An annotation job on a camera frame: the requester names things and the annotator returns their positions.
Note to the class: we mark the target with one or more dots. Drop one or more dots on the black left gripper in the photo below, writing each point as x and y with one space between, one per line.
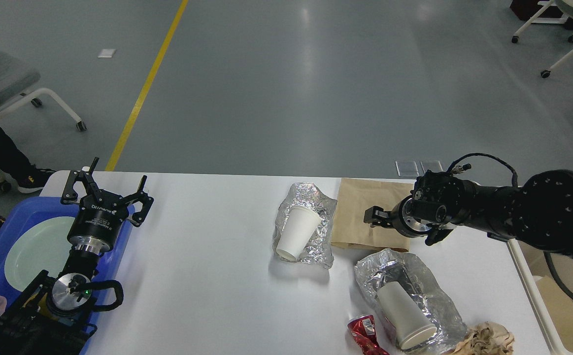
96 228

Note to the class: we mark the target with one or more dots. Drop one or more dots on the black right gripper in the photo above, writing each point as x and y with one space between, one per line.
411 219

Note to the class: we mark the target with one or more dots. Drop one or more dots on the aluminium foil sheet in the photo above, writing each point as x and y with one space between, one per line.
375 270
318 251

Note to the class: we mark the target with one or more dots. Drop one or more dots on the light green plate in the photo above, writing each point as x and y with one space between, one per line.
42 247

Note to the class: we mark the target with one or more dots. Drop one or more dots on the white paper cup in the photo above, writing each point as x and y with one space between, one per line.
299 227
412 327

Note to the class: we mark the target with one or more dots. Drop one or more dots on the large brown paper bag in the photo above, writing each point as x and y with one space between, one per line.
560 309

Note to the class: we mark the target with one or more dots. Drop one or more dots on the dark teal mug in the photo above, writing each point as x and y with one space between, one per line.
43 308

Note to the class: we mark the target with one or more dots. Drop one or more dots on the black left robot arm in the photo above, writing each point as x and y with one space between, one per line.
84 287

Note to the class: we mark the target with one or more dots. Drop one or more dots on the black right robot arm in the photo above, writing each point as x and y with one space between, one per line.
538 213

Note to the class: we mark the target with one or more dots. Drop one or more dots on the transparent floor plate left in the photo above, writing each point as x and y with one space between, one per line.
407 168

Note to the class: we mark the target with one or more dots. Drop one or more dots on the transparent floor plate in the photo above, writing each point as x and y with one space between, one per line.
407 168
434 166

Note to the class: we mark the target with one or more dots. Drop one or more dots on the transparent floor plate right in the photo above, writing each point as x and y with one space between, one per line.
434 166

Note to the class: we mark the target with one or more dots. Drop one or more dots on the crumpled aluminium foil sheet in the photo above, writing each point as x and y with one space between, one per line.
318 251

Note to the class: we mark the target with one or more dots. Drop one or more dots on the white paper cup on foil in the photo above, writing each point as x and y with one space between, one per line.
299 227

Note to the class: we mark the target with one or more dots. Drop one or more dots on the crushed red can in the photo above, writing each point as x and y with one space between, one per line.
363 332

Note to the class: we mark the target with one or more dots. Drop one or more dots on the blue plastic tray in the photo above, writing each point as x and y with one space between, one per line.
23 217

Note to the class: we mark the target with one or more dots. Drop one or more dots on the beige plastic bin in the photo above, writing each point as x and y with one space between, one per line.
530 262

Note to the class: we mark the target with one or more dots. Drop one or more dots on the crumpled brown paper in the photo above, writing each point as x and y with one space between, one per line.
486 338

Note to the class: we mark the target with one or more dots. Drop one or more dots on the grey office chair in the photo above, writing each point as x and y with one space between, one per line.
16 81

